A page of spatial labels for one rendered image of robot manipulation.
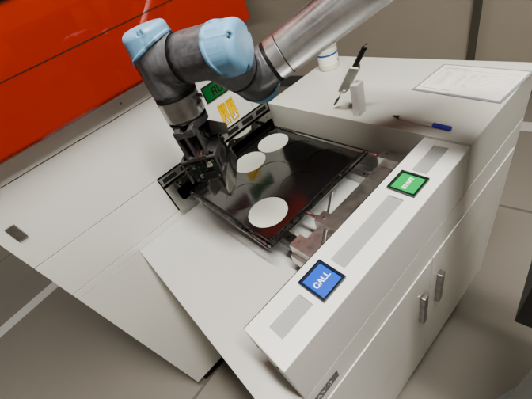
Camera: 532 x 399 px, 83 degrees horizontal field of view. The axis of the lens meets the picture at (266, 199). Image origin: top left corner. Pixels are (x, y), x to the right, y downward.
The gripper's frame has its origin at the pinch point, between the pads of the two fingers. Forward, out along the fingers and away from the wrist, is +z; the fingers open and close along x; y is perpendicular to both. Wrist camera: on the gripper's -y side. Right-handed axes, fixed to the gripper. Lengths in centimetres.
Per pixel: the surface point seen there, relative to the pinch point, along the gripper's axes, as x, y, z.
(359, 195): 28.3, -0.9, 10.9
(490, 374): 64, 12, 99
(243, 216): 0.1, 0.4, 9.2
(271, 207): 7.5, -0.9, 9.1
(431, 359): 46, 6, 99
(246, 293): -0.5, 16.9, 17.3
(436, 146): 45.4, -3.1, 2.9
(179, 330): -43, 4, 57
